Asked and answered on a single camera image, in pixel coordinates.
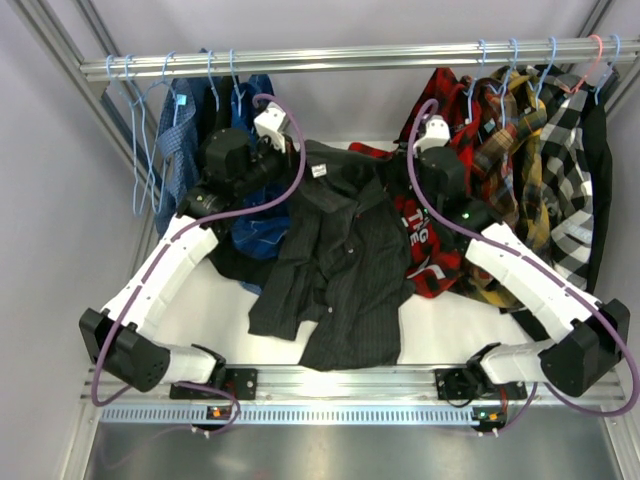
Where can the yellow brown plaid shirt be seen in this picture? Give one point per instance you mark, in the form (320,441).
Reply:
(506,170)

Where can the red black plaid shirt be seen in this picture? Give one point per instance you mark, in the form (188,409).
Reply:
(433,270)

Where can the blue plaid shirt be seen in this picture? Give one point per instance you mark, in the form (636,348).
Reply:
(258,235)

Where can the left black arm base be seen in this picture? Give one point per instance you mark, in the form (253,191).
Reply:
(239,382)

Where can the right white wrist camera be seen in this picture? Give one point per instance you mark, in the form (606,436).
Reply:
(433,132)

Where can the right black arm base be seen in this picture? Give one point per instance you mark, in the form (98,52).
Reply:
(458,387)

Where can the aluminium hanging rail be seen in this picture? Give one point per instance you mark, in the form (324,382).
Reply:
(474,54)

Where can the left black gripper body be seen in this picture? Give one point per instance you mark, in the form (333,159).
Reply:
(279,157)

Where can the black hanging garment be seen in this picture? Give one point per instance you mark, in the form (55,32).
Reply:
(230,263)

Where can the black white plaid shirt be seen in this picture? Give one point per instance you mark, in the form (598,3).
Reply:
(566,180)

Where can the aluminium front rail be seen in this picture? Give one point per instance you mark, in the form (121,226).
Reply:
(292,396)

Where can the light blue wire hanger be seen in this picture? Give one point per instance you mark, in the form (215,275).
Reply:
(149,181)

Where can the light blue empty hanger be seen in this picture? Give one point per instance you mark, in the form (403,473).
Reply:
(118,82)

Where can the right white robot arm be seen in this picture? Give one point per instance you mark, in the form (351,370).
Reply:
(585,338)

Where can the dark grey pinstripe shirt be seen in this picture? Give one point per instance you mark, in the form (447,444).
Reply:
(342,265)

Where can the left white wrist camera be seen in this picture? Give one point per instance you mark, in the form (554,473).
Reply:
(272,123)

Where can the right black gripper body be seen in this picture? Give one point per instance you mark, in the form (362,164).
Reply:
(417,156)

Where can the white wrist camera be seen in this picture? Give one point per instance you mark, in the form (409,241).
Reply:
(433,132)
(272,123)

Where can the red plaid hanging shirt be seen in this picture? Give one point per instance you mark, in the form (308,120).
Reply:
(463,121)

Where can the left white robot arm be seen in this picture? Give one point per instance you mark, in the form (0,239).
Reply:
(120,338)

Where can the light blue checked shirt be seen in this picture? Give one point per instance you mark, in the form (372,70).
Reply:
(177,143)

